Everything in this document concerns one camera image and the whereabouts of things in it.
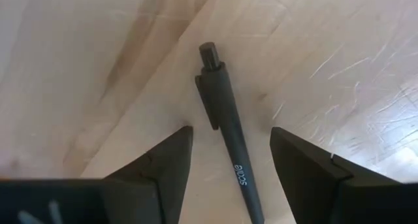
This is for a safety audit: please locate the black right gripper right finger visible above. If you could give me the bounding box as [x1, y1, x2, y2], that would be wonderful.
[269, 126, 418, 224]

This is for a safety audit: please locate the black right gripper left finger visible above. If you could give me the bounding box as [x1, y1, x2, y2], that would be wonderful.
[0, 125, 195, 224]

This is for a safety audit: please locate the black pen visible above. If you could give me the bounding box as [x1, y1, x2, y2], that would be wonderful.
[195, 41, 266, 224]

